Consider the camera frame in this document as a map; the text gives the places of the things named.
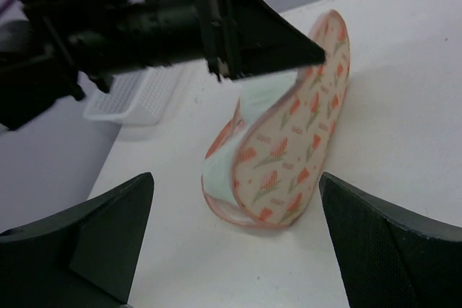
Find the white plastic mesh basket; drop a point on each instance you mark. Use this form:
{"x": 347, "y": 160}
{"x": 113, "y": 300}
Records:
{"x": 135, "y": 99}

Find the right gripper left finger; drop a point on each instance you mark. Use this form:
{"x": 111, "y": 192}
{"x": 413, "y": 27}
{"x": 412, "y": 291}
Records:
{"x": 84, "y": 256}

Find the floral mesh laundry bag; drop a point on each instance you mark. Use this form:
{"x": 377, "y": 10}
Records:
{"x": 262, "y": 168}

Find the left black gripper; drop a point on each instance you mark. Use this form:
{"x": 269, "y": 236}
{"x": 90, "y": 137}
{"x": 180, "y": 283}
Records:
{"x": 246, "y": 38}

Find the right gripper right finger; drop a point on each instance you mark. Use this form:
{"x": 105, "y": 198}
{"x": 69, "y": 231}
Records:
{"x": 390, "y": 256}

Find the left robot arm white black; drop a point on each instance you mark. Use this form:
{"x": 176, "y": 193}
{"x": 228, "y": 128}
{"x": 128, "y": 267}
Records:
{"x": 43, "y": 55}

